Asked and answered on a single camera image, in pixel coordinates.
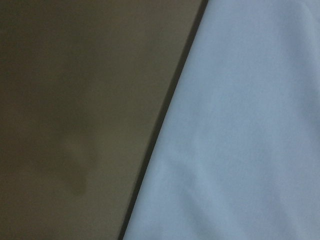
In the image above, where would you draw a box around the light blue t-shirt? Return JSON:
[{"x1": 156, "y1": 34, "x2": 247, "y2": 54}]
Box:
[{"x1": 124, "y1": 0, "x2": 320, "y2": 240}]

